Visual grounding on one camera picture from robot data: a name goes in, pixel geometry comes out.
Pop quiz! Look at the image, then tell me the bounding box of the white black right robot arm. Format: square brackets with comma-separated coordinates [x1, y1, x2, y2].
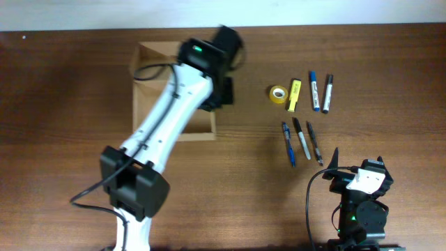
[323, 149, 405, 251]

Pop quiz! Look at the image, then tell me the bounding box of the blue whiteboard marker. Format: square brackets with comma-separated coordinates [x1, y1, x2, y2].
[309, 71, 320, 112]

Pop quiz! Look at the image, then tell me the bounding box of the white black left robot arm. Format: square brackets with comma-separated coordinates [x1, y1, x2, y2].
[100, 26, 244, 250]

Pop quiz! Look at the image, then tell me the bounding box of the dark mechanical pencil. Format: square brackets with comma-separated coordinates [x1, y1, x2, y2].
[307, 121, 323, 166]

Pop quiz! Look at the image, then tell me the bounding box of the brown cardboard box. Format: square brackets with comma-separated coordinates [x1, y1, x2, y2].
[130, 41, 216, 142]

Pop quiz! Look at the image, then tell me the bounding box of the yellow highlighter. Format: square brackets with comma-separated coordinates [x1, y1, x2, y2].
[288, 79, 302, 112]

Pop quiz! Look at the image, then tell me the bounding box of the black grey permanent marker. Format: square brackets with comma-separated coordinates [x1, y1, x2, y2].
[293, 117, 311, 160]

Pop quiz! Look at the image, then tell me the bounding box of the yellow tape roll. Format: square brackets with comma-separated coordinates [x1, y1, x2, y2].
[269, 85, 289, 104]

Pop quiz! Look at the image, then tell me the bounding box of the black whiteboard marker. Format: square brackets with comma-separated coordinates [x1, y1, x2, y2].
[322, 75, 333, 114]

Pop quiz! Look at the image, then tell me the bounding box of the blue ballpoint pen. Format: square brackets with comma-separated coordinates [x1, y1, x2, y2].
[282, 122, 296, 167]

